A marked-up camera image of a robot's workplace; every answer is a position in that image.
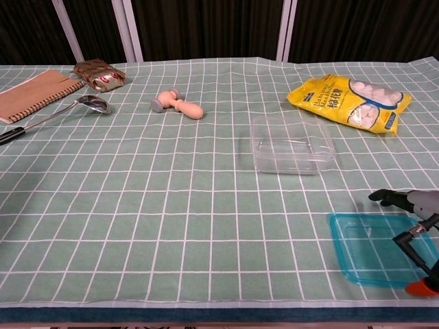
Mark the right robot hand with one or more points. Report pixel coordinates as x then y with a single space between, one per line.
423 204

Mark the teal plastic lid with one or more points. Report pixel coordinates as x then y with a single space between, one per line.
367 246

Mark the clear plastic container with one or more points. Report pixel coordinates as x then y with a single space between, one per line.
291 154

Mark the yellow marshmallow bag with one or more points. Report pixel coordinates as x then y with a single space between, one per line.
326 97

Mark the green checked tablecloth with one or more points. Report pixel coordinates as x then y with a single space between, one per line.
171 205

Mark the small wooden toy hammer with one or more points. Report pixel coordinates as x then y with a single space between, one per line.
187 108

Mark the black pleated curtain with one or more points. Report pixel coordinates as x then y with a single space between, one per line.
205 27

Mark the gold foil snack packet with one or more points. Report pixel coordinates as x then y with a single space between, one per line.
99 76

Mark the brown spiral notebook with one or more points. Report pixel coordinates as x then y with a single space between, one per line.
31 94

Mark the thin white frame post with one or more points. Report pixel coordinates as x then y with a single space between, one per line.
68 31

